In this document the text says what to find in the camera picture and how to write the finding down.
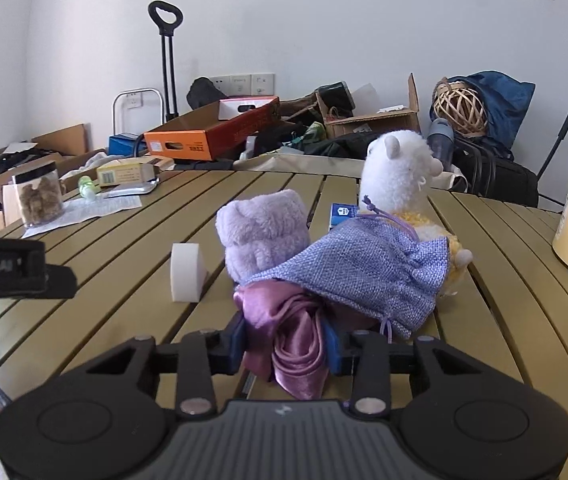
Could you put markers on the open brown cardboard box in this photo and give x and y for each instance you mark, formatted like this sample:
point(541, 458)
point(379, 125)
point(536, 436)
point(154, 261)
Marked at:
point(369, 115)

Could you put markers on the large open cardboard boxes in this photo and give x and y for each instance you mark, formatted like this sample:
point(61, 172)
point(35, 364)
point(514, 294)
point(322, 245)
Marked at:
point(67, 148)

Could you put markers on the white foam roll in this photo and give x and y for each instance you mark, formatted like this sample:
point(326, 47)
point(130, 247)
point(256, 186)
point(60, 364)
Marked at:
point(188, 272)

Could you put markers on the orange shoe box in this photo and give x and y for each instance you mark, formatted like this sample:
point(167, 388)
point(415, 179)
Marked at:
point(213, 130)

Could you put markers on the black trolley handle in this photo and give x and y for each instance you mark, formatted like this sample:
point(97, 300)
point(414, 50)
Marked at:
point(168, 19)

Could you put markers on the small blue card box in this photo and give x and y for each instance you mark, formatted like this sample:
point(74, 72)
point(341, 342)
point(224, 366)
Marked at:
point(340, 213)

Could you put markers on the grey water bottle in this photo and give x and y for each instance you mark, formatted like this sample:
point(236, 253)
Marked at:
point(441, 141)

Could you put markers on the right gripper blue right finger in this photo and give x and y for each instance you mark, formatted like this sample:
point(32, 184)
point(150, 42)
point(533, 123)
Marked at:
point(333, 347)

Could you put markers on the purple satin cloth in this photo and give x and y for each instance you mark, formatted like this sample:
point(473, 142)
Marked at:
point(284, 338)

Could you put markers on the yellow flat carton box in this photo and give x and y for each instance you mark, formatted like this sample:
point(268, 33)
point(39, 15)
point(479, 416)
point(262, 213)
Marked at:
point(126, 171)

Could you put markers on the lavender woven drawstring pouch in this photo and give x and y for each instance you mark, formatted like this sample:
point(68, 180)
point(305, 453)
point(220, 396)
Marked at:
point(374, 267)

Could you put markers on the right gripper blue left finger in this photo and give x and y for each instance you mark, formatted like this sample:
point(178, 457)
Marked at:
point(237, 342)

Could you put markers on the black suitcase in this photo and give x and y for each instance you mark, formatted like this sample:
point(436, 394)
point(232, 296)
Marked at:
point(493, 177)

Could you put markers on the lavender fluffy plush cloth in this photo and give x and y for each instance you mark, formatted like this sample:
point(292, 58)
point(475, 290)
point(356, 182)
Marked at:
point(261, 233)

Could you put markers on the woven rattan ball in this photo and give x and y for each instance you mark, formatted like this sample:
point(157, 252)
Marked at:
point(461, 106)

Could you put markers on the clear jar with snacks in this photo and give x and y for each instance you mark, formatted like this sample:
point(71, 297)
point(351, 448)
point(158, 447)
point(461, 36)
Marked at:
point(39, 194)

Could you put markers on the small green bottle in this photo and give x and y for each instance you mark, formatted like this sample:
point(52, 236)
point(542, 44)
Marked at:
point(87, 188)

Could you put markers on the white wall socket strip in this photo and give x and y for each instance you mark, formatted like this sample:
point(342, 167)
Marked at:
point(245, 84)

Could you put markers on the blue storage crate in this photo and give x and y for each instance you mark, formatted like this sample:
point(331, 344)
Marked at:
point(127, 144)

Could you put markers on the white alpaca plush toy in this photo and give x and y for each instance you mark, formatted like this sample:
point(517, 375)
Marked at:
point(396, 178)

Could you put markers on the dark blue bag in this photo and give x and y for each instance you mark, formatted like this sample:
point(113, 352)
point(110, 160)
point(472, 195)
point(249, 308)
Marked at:
point(506, 102)

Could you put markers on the white paper sheet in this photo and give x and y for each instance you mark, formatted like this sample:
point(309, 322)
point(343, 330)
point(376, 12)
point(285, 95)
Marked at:
point(80, 210)

